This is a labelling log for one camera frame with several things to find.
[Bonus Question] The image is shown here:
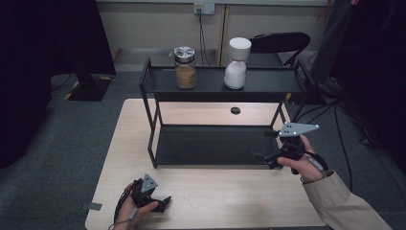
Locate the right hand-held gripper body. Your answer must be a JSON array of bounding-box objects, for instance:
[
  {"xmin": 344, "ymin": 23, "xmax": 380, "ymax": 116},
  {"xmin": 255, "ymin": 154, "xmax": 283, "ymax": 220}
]
[{"xmin": 263, "ymin": 122, "xmax": 320, "ymax": 176}]

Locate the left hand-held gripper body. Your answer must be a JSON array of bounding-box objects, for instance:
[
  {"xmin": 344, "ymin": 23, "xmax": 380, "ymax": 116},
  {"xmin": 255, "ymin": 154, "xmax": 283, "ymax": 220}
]
[{"xmin": 130, "ymin": 172, "xmax": 162, "ymax": 209}]

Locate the black two-tier metal rack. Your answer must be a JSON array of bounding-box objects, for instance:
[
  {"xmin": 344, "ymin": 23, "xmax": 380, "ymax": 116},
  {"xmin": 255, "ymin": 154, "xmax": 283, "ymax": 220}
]
[{"xmin": 139, "ymin": 57, "xmax": 315, "ymax": 170}]

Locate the white jar with white lid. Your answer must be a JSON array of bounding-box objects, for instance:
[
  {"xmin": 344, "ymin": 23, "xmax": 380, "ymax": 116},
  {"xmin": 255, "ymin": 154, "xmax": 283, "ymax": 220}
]
[{"xmin": 223, "ymin": 36, "xmax": 253, "ymax": 90}]

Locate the glass jar of brown powder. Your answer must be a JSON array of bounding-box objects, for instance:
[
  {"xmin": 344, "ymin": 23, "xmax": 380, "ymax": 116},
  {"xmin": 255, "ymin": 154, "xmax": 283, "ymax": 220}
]
[{"xmin": 172, "ymin": 46, "xmax": 197, "ymax": 90}]

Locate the person's left hand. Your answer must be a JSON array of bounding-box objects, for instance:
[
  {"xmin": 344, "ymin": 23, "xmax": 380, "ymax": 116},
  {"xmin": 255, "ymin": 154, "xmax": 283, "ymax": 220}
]
[{"xmin": 113, "ymin": 183, "xmax": 160, "ymax": 230}]

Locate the person's right hand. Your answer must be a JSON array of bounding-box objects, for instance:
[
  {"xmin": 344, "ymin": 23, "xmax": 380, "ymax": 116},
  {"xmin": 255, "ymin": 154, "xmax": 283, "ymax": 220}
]
[{"xmin": 277, "ymin": 134, "xmax": 327, "ymax": 184}]

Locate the black chair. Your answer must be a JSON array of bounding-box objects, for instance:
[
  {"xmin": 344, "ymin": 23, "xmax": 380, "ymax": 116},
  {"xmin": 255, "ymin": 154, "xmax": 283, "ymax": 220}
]
[{"xmin": 248, "ymin": 32, "xmax": 311, "ymax": 68}]

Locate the black stand base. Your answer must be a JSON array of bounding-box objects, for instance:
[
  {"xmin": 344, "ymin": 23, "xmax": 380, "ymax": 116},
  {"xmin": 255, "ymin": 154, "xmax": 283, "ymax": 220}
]
[{"xmin": 67, "ymin": 71, "xmax": 113, "ymax": 103}]

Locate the dark curtain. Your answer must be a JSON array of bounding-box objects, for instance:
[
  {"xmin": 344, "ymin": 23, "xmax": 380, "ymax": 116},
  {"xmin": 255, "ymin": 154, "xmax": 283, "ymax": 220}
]
[{"xmin": 0, "ymin": 0, "xmax": 117, "ymax": 170}]

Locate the left gripper cable bundle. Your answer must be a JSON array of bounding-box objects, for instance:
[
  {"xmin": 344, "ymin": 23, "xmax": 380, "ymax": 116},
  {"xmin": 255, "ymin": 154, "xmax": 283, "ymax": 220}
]
[{"xmin": 108, "ymin": 183, "xmax": 136, "ymax": 230}]

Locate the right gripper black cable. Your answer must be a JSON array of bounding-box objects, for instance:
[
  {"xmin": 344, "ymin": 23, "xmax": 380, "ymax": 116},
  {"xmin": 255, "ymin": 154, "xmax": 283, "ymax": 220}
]
[{"xmin": 303, "ymin": 150, "xmax": 329, "ymax": 172}]

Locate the black floor cable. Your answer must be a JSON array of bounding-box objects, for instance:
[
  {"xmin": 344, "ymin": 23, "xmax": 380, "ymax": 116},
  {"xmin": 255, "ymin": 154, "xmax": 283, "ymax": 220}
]
[{"xmin": 332, "ymin": 102, "xmax": 354, "ymax": 193}]

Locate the black power cable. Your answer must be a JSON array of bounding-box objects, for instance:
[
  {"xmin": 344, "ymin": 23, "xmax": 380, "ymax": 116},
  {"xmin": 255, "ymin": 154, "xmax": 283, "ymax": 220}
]
[{"xmin": 197, "ymin": 9, "xmax": 213, "ymax": 67}]

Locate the white wall outlet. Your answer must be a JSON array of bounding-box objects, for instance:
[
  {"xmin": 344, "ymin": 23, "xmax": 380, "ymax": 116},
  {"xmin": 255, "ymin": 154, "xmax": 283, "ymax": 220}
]
[{"xmin": 193, "ymin": 2, "xmax": 215, "ymax": 15}]

